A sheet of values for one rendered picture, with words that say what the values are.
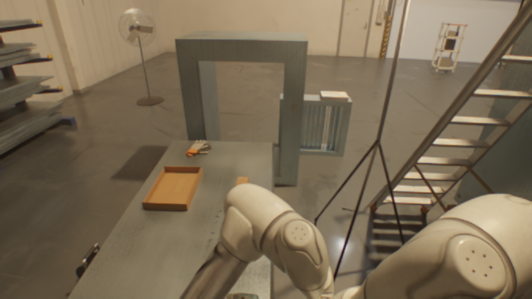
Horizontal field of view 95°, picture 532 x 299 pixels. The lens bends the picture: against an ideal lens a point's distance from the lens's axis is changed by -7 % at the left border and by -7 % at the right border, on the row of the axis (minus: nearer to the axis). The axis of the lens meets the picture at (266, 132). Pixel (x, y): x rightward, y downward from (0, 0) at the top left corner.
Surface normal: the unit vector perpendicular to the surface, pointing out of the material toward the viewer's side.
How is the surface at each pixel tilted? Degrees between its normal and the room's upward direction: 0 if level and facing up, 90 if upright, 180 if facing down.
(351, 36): 90
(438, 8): 90
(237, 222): 48
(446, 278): 67
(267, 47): 90
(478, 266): 23
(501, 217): 2
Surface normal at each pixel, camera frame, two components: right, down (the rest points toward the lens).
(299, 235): -0.11, -0.70
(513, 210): 0.05, -0.88
